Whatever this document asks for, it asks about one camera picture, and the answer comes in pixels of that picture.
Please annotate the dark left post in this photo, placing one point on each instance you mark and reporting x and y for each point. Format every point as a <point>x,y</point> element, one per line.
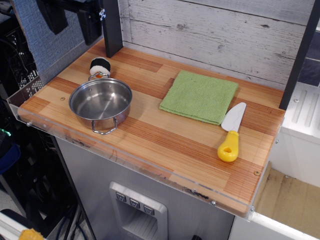
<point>111,25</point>

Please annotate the blue fabric panel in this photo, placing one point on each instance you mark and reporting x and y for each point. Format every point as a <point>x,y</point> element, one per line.
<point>51,53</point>

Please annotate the silver toy fridge cabinet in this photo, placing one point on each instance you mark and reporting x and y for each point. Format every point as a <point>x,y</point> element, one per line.
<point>92,175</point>

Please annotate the dark right post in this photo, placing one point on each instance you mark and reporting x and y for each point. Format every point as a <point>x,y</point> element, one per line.
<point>301,55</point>

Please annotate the yellow object at corner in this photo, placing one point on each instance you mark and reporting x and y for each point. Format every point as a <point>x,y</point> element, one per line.
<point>30,234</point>

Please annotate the clear acrylic edge guard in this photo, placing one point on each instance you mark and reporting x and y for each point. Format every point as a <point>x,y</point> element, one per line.
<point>175,150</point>

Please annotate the stainless steel pot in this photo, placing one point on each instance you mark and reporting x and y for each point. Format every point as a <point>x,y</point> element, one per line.
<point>101,103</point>

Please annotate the grey ice dispenser panel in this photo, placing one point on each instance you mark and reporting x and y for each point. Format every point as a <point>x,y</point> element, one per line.
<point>138,216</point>

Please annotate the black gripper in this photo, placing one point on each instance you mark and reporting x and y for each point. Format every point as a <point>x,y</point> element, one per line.
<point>89,12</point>

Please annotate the green cloth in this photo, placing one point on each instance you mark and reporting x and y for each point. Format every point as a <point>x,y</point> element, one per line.
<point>199,97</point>

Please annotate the white toy sink unit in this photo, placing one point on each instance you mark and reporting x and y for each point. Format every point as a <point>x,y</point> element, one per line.
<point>296,151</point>

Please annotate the yellow handled toy knife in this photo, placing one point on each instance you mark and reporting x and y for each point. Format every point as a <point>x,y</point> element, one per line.
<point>228,151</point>

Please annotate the plush sushi roll toy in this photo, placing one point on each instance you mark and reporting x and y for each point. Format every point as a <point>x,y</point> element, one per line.
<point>100,65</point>

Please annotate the black plastic crate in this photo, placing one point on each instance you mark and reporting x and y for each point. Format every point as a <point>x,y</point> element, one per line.
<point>17,65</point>

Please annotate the dark post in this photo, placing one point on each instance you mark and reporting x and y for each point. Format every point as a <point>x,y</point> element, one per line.
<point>301,55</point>
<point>111,25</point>

